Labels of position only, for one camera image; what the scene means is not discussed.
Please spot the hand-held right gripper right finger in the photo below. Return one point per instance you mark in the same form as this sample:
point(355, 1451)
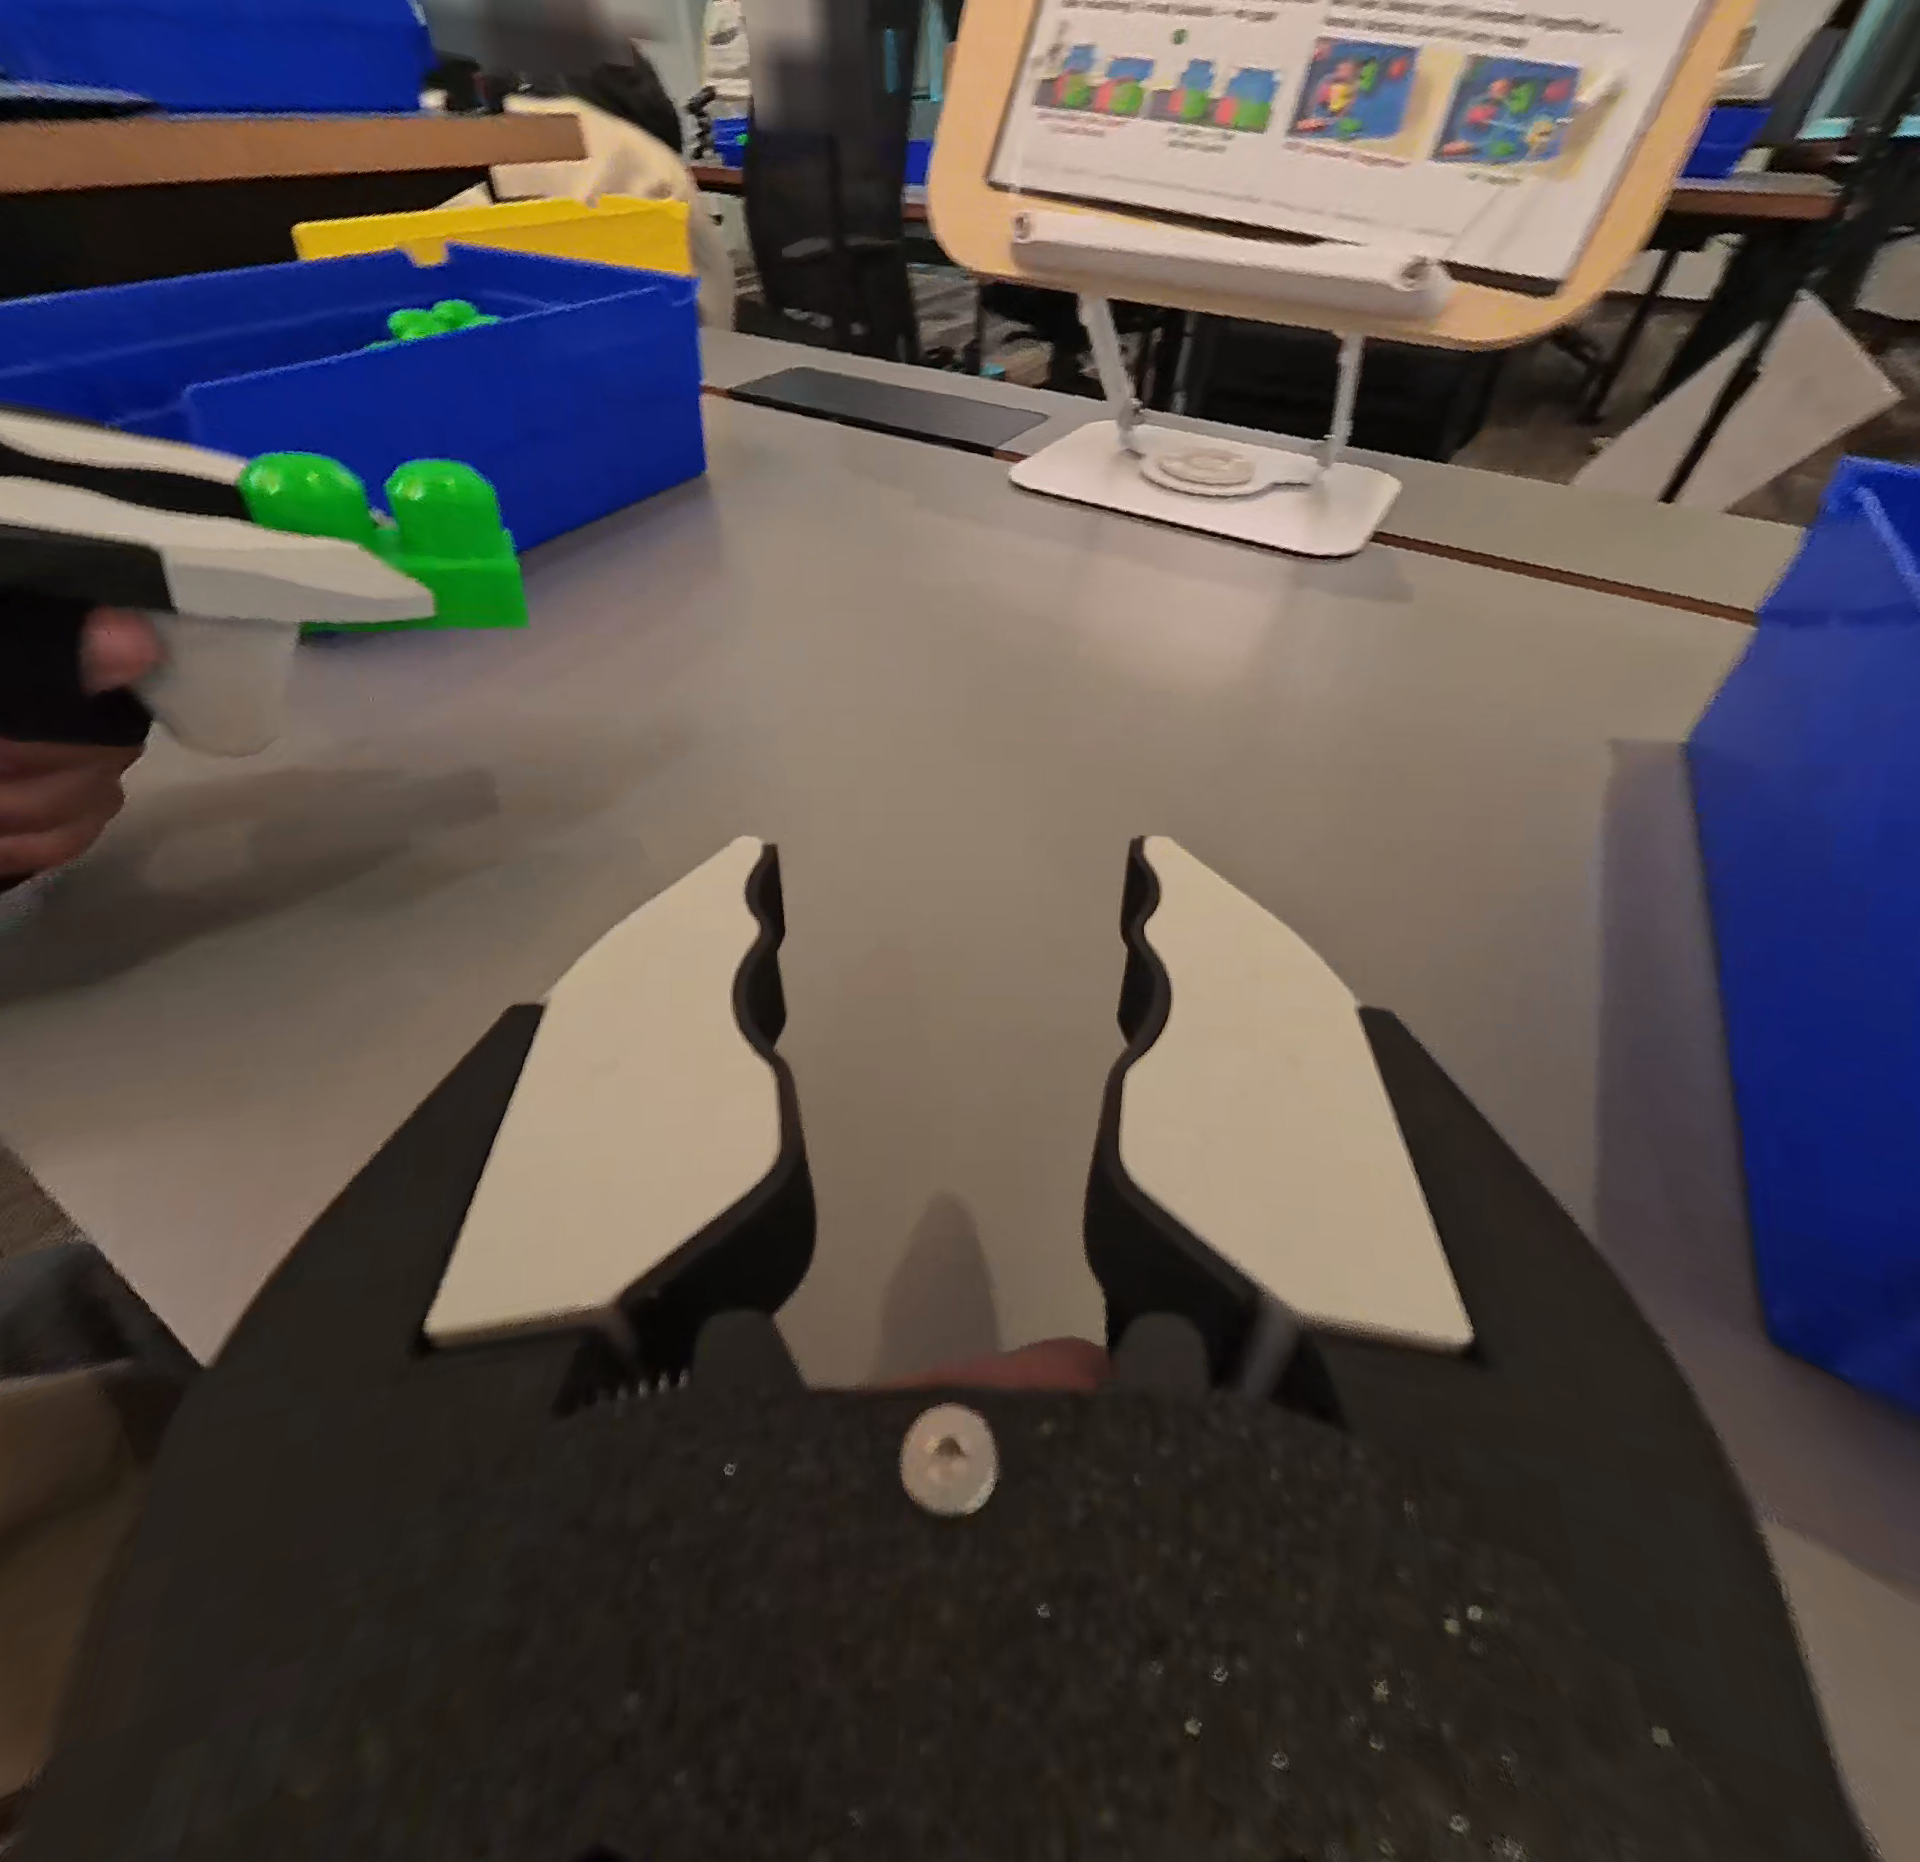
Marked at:
point(1286, 1119)

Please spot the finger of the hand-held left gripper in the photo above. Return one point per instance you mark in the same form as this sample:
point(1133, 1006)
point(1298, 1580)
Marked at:
point(121, 478)
point(226, 579)

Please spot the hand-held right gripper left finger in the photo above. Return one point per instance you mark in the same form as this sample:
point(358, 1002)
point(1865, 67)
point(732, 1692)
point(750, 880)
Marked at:
point(615, 1119)

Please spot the green double toy block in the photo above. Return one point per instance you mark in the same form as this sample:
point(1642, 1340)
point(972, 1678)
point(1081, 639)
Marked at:
point(452, 542)

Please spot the blue plastic bin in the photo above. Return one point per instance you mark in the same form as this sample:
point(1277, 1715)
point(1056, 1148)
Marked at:
point(570, 423)
point(1817, 904)
point(209, 18)

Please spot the pile of colourful toy blocks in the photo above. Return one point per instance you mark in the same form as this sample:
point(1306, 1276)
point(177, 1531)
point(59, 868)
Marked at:
point(438, 321)

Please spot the person's left hand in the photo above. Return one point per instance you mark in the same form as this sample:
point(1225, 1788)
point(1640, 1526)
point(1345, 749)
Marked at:
point(45, 807)

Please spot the wooden shelf board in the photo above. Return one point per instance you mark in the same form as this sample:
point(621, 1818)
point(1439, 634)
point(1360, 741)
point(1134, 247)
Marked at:
point(270, 148)

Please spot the yellow plastic bin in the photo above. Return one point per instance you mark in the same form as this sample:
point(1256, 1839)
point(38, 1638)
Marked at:
point(511, 233)

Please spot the white document stand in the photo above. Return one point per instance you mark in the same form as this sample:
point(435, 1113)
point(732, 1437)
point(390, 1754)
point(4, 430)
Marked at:
point(1202, 497)

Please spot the black inset table panel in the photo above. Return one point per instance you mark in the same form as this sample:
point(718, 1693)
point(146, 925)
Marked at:
point(885, 409)

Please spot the black office chair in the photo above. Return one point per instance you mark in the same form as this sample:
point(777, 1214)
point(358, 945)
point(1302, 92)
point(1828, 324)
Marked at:
point(825, 154)

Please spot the white folded sign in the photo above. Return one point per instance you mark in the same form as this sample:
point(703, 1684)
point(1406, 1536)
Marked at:
point(1742, 423)

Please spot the wooden clipboard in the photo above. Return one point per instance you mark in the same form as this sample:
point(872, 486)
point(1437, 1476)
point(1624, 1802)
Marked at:
point(1621, 272)

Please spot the black tripod stand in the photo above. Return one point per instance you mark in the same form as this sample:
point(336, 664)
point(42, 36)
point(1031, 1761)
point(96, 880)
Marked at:
point(1801, 242)

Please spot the printed instruction sheet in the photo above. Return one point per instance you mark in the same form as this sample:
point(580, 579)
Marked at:
point(1321, 93)

